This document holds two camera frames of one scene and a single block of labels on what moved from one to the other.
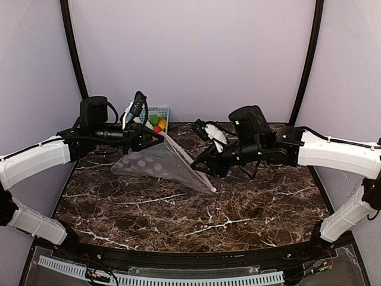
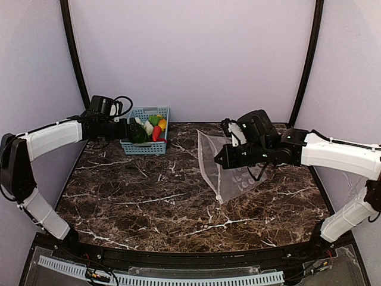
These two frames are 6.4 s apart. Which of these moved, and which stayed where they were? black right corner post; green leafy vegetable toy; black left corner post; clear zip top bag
Moved: clear zip top bag
Stayed: black left corner post; green leafy vegetable toy; black right corner post
